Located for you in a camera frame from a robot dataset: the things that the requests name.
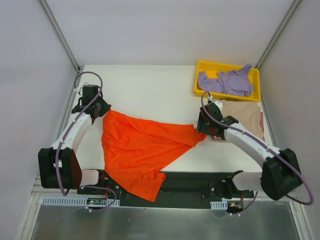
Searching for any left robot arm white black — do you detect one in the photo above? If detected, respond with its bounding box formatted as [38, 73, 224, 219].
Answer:
[38, 84, 111, 195]

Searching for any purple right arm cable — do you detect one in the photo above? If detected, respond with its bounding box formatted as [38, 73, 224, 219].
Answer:
[201, 90, 315, 205]

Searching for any left white cable duct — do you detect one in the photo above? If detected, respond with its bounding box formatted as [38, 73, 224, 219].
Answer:
[42, 196, 120, 208]

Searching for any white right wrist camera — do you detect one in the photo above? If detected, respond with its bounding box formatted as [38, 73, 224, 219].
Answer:
[207, 95, 223, 111]

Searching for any white cable duct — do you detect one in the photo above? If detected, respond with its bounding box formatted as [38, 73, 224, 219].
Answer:
[42, 196, 120, 208]
[210, 200, 228, 211]

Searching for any beige folded t shirt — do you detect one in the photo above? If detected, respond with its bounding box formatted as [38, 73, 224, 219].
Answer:
[221, 100, 264, 140]

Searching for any purple t shirt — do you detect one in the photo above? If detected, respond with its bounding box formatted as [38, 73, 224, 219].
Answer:
[197, 63, 254, 97]

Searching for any left aluminium frame post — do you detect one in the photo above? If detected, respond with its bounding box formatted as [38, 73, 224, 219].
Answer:
[37, 0, 82, 72]

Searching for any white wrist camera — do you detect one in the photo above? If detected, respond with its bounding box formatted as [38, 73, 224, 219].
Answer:
[207, 95, 223, 111]
[73, 82, 89, 96]

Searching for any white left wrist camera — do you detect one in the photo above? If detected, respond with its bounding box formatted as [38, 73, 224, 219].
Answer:
[73, 82, 89, 96]

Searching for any aluminium frame post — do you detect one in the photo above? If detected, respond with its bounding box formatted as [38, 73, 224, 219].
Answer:
[255, 0, 303, 70]
[37, 0, 82, 72]

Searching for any right white cable duct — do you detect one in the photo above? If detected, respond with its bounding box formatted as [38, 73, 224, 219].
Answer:
[210, 200, 228, 211]

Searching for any orange t shirt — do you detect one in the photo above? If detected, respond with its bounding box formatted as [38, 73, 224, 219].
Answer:
[101, 110, 206, 202]

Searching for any right aluminium frame post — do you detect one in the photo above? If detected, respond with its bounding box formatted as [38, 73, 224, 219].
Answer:
[255, 0, 303, 70]

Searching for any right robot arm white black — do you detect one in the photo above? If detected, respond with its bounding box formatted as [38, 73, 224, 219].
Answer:
[196, 102, 303, 201]

